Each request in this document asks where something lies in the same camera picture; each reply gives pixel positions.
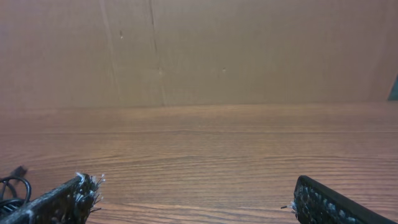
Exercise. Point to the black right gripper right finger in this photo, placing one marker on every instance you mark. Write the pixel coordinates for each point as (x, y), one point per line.
(315, 203)

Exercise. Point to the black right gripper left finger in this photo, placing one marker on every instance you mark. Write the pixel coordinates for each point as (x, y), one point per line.
(72, 202)

